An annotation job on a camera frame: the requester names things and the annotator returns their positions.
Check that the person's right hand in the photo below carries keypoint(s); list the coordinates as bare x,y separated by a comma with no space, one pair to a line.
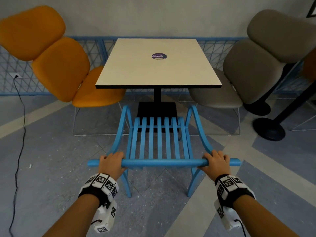
218,166

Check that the person's left hand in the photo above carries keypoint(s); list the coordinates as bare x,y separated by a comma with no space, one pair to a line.
109,165

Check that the person's right thumb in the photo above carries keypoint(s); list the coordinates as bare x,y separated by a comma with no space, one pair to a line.
203,164

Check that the person's left fingers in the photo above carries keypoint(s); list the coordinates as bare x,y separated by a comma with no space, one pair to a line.
112,156

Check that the blue slatted wooden chair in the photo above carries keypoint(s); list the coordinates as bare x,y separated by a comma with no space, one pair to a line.
158,145

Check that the person's left forearm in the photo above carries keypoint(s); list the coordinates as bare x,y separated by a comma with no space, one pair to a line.
74,217

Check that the person's right forearm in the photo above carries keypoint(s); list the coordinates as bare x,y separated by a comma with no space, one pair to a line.
259,217

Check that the orange cushioned chair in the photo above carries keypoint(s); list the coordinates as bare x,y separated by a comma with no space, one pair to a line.
59,69

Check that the grey cushioned chair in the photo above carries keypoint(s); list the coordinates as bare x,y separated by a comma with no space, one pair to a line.
249,71

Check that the round purple sticker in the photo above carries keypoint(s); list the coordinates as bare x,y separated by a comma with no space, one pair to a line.
159,56

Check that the orange chair cushion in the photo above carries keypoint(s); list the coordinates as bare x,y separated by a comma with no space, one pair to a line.
310,65

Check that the white table with black pedestal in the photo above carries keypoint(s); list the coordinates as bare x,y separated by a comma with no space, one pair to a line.
158,69

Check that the white wall socket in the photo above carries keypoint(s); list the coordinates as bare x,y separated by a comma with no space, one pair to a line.
15,75

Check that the black picture frame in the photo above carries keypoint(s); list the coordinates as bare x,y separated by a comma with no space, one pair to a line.
311,9

